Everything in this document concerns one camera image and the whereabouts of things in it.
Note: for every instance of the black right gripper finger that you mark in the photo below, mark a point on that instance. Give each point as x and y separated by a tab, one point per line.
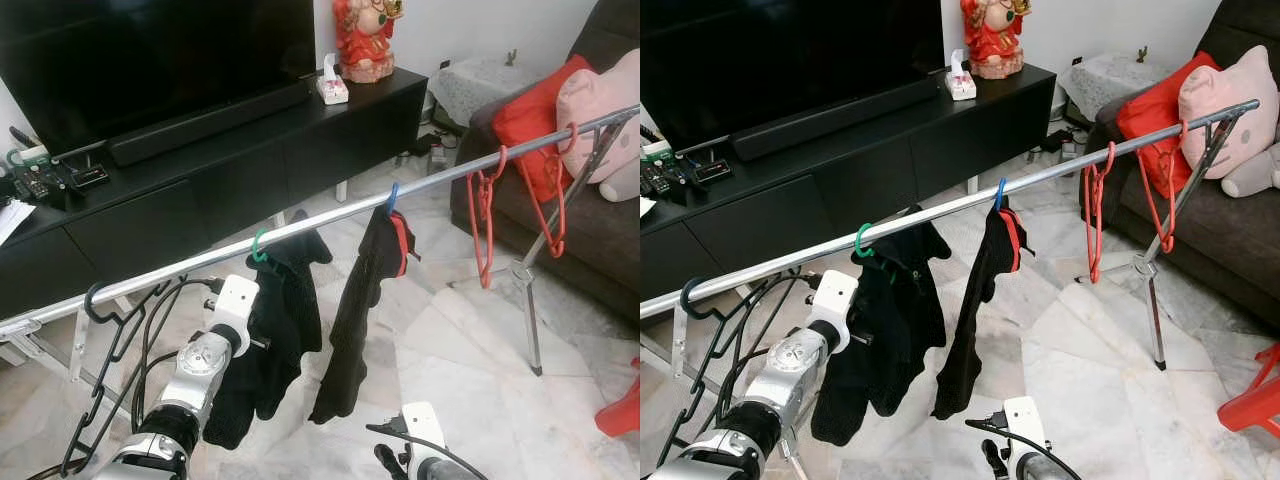
386	462
990	460

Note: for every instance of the green plastic hanger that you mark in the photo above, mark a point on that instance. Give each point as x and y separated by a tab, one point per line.
256	250
858	243

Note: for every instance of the blue plastic hanger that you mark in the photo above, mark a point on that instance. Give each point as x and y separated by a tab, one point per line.
998	190
392	195

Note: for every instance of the black shirt red collar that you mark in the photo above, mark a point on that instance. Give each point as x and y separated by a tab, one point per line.
355	300
975	300

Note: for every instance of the red plastic stool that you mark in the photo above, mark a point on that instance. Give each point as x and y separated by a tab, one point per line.
1255	405
622	410

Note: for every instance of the silver metal clothes rack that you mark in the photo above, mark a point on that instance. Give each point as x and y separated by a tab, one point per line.
320	220
940	214

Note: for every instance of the dark brown sofa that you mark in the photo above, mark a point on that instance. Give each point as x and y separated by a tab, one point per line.
590	230
1220	240

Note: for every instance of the black power strip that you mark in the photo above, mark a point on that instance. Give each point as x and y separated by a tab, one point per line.
438	150
1055	142

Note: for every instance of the black television console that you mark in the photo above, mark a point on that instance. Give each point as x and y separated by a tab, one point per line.
250	160
880	160

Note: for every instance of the white papers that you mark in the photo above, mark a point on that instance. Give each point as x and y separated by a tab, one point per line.
646	206
12	220

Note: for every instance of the grey cat plush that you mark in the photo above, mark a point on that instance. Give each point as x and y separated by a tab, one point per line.
1255	175
622	182

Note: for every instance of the white tissue box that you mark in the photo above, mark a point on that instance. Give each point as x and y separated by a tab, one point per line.
333	92
961	88

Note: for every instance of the red cushion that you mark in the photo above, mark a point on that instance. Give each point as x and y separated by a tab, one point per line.
530	110
1155	105

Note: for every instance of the black soundbar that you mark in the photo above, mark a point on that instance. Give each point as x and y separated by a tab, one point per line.
200	122
830	118

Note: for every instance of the green topped electronics board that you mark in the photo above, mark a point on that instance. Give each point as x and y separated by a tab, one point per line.
30	185
660	180

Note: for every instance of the lace covered side table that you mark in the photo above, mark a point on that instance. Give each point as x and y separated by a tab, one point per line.
480	85
1110	82

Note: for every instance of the small black display module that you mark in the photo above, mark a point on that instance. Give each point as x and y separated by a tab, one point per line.
90	177
712	172

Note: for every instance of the pink cat plush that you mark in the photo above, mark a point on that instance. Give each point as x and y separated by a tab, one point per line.
600	105
1225	105

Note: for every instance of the red fortune god figurine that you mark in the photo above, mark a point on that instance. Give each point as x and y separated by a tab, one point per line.
365	45
993	40

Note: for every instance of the small dark figurine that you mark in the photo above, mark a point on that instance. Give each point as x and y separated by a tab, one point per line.
513	57
1142	55

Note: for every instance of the black flat television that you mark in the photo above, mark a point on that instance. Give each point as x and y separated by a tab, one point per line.
780	50
150	50

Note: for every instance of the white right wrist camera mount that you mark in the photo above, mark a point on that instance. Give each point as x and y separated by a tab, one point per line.
422	425
1024	420

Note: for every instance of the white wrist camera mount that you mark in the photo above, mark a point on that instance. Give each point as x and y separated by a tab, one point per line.
422	425
235	300
835	295
1024	420

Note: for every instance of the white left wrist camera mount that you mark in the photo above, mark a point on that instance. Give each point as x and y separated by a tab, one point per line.
835	295
235	300

